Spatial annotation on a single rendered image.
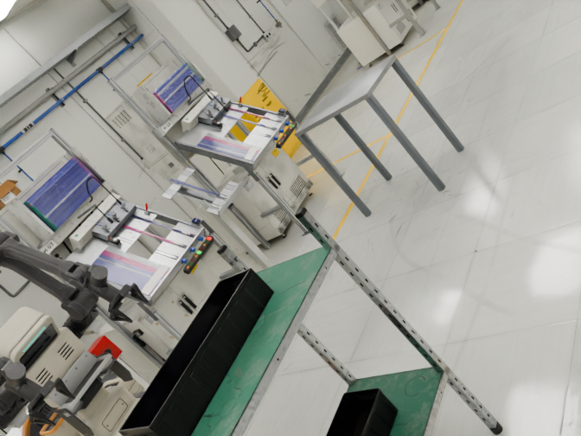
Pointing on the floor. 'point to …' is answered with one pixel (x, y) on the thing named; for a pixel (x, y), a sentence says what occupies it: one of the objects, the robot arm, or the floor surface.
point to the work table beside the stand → (354, 92)
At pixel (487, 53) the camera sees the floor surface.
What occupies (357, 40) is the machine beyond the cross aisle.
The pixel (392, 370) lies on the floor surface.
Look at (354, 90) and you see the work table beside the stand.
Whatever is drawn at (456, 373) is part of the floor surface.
